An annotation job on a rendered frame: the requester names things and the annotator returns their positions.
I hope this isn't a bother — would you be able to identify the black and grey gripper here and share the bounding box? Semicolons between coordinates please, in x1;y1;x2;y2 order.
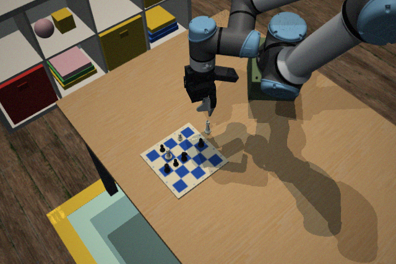
184;65;217;117

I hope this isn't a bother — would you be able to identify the blue and cream chessboard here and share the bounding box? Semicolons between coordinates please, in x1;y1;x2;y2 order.
140;123;229;199

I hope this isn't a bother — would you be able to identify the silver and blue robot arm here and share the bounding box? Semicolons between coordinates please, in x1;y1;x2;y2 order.
188;0;396;99

